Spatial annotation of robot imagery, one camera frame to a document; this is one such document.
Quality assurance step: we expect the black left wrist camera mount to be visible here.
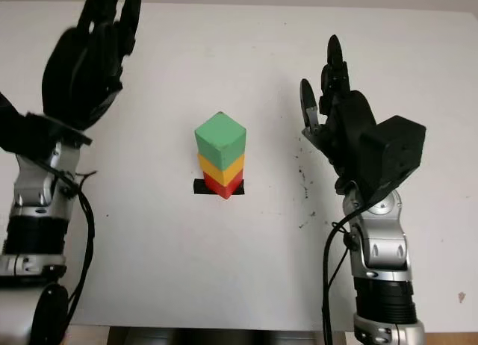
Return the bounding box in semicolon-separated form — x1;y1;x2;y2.
0;93;93;161

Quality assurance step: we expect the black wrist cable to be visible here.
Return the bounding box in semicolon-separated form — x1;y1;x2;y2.
48;165;98;345
321;199;374;345

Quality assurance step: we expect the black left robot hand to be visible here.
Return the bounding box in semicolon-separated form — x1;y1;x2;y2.
41;0;143;131

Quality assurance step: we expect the yellow wooden block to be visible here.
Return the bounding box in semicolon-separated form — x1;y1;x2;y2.
196;152;246;185

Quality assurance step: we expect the green wooden block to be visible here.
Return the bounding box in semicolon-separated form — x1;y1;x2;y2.
193;112;247;170

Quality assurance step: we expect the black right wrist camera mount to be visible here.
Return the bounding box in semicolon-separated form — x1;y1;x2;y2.
360;115;427;202

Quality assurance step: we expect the black tape strip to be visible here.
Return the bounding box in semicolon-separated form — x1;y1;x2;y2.
193;178;246;196

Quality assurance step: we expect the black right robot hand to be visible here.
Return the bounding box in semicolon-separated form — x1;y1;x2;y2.
299;34;378;195

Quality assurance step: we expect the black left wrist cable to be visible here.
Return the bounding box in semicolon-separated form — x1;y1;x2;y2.
48;165;98;345

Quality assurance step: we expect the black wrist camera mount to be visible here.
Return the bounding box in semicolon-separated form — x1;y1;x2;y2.
0;93;93;161
360;115;427;202

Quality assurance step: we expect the dark grey robot body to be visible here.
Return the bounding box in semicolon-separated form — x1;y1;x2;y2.
108;326;347;345

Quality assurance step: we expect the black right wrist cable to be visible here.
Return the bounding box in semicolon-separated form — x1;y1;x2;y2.
321;199;374;345

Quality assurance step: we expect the red wooden block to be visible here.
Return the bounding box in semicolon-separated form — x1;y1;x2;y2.
202;170;244;200

